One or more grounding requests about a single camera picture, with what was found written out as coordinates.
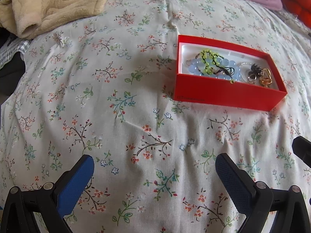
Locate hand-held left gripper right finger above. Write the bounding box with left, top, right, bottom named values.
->
left=215, top=153, right=311, bottom=233

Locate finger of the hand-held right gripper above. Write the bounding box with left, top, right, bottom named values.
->
left=292, top=136, right=311, bottom=168

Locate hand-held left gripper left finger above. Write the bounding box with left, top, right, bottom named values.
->
left=0, top=154, right=95, bottom=233

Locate red jewelry box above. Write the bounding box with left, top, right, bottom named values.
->
left=173, top=34, right=288, bottom=111

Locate blue bead bracelet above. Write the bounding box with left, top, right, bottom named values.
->
left=187, top=57, right=243, bottom=82

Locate floral bed sheet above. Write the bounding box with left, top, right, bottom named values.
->
left=0, top=0, right=311, bottom=233

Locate gold amber earring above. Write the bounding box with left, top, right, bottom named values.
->
left=258, top=68, right=273, bottom=88

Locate dark brown hair claw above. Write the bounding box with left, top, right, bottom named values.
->
left=250, top=63, right=265, bottom=78

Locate dark cloth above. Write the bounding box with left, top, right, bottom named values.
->
left=0, top=28, right=28, bottom=96

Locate orange knotted cushion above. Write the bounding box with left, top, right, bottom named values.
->
left=279, top=0, right=311, bottom=28

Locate grey checked sheet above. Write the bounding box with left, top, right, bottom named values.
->
left=0, top=35, right=33, bottom=60

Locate beige quilted blanket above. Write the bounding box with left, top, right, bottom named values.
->
left=0, top=0, right=125, bottom=40

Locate thin silver bracelet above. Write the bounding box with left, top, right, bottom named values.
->
left=239, top=62, right=256, bottom=82

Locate green bead bracelet black cord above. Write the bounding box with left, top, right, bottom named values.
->
left=200, top=50, right=237, bottom=84

